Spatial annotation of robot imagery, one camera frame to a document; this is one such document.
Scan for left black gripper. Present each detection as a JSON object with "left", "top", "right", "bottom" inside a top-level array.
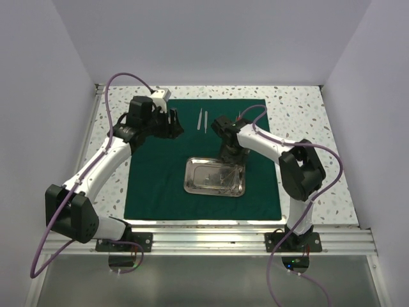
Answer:
[{"left": 143, "top": 106, "right": 183, "bottom": 139}]

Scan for steel scalpel handle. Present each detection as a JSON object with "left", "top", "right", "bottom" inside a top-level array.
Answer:
[{"left": 197, "top": 108, "right": 203, "bottom": 130}]

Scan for steel forceps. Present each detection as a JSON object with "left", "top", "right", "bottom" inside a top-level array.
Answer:
[{"left": 220, "top": 168, "right": 241, "bottom": 187}]

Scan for steel tweezers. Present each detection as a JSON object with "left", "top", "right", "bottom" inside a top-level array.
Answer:
[{"left": 204, "top": 111, "right": 208, "bottom": 134}]

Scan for steel instrument tray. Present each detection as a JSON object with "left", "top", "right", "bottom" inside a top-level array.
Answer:
[{"left": 183, "top": 157, "right": 245, "bottom": 198}]

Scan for dark green surgical cloth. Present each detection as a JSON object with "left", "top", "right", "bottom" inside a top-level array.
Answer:
[{"left": 124, "top": 99, "right": 282, "bottom": 221}]

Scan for steel needle holder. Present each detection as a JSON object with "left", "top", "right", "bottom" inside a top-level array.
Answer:
[{"left": 190, "top": 187, "right": 233, "bottom": 196}]

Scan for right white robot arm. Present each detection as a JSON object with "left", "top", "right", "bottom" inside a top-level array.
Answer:
[{"left": 211, "top": 116, "right": 326, "bottom": 252}]

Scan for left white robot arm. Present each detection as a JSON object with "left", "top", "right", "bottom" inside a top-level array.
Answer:
[{"left": 45, "top": 88, "right": 183, "bottom": 251}]

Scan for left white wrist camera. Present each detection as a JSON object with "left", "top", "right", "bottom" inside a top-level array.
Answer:
[{"left": 150, "top": 88, "right": 171, "bottom": 113}]

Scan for aluminium mounting rail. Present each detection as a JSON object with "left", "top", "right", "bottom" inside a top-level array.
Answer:
[{"left": 41, "top": 225, "right": 378, "bottom": 256}]

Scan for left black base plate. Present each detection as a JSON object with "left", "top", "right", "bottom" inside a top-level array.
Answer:
[{"left": 95, "top": 232, "right": 153, "bottom": 253}]

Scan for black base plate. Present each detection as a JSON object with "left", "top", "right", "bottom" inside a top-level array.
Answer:
[
  {"left": 95, "top": 232, "right": 153, "bottom": 253},
  {"left": 264, "top": 231, "right": 323, "bottom": 253}
]

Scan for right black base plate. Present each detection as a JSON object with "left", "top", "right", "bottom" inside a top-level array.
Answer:
[{"left": 264, "top": 231, "right": 323, "bottom": 253}]

